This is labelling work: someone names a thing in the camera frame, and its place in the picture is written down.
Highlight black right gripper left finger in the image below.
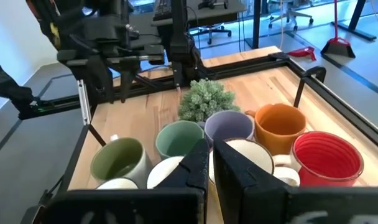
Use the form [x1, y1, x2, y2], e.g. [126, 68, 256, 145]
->
[41, 138, 210, 224]

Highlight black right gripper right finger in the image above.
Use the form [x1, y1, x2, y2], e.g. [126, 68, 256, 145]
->
[213, 139, 378, 224]

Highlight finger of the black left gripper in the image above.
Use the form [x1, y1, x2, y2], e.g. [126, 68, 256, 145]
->
[119, 61, 136, 105]
[172, 61, 185, 94]

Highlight olive green mug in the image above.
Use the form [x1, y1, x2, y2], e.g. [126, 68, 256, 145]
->
[90, 134, 154, 189]

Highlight cream mug brown rim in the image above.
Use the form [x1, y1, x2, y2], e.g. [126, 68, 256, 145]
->
[207, 138, 275, 187]

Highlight teal green mug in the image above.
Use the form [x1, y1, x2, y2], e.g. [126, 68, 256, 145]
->
[154, 120, 205, 160]

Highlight red mug white handle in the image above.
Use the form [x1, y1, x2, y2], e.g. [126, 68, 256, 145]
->
[272, 130, 365, 187]

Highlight lavender blue mug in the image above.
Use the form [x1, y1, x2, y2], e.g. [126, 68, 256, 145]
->
[203, 110, 256, 149]

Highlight orange mug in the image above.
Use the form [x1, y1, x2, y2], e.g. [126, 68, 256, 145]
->
[244, 103, 307, 156]

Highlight green succulent in grey pot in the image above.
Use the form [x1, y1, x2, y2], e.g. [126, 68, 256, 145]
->
[177, 78, 241, 123]

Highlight black office chair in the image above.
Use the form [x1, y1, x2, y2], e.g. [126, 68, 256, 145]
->
[191, 23, 233, 45]

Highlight grey desk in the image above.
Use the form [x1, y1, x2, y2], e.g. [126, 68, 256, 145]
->
[151, 0, 247, 27]

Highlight white office chair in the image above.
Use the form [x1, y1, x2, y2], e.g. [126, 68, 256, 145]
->
[267, 0, 315, 32]

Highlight red broom black bristles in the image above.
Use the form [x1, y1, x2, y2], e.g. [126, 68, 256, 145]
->
[320, 0, 357, 59]

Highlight black stand legs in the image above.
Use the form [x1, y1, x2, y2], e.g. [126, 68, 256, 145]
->
[330, 0, 378, 42]

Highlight silver metal bracket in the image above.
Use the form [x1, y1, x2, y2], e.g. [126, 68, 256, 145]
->
[76, 79, 93, 126]

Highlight black aluminium table frame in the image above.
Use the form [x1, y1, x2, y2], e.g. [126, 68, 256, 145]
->
[17, 46, 378, 150]

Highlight black desk leg post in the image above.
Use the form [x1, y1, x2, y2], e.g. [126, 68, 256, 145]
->
[250, 0, 264, 50]

